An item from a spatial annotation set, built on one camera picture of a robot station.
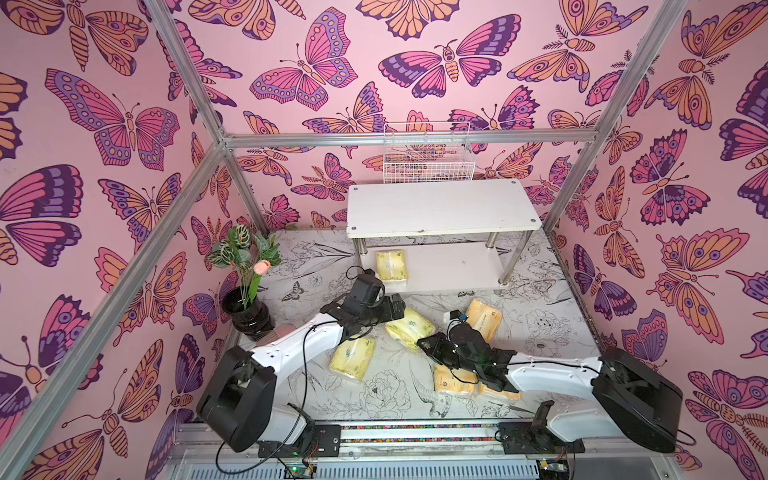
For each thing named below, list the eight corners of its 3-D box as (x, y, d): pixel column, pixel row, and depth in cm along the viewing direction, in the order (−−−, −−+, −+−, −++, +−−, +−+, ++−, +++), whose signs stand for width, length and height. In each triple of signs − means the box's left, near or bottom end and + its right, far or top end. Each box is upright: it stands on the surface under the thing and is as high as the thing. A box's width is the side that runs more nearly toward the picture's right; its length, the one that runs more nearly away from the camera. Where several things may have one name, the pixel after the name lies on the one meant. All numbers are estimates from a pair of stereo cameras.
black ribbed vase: (242, 342, 93) (215, 313, 79) (250, 317, 99) (226, 286, 85) (272, 342, 93) (250, 313, 79) (279, 316, 99) (259, 286, 85)
